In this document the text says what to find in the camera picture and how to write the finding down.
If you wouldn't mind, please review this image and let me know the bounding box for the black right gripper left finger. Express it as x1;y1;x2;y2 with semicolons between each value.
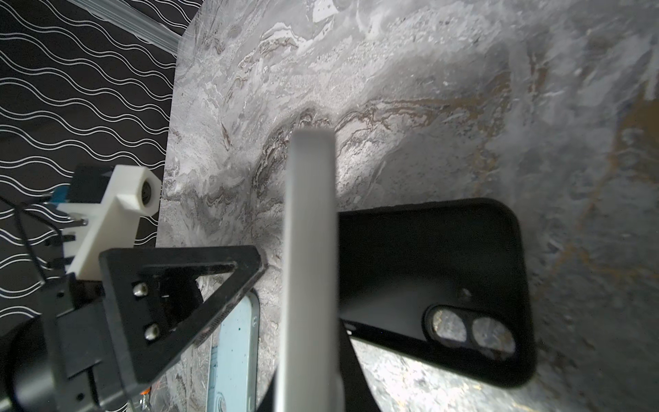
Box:
256;375;276;412

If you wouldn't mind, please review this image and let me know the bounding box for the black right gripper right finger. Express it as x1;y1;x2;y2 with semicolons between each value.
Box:
338;322;380;412

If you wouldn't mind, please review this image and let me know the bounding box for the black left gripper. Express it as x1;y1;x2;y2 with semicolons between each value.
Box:
1;245;264;411

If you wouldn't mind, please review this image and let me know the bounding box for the white smartphone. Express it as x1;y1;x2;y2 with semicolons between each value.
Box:
274;129;342;411

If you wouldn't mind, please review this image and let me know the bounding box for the black phone case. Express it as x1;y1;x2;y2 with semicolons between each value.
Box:
338;198;536;388

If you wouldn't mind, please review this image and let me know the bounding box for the light blue phone case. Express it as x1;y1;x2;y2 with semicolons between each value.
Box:
206;291;260;412

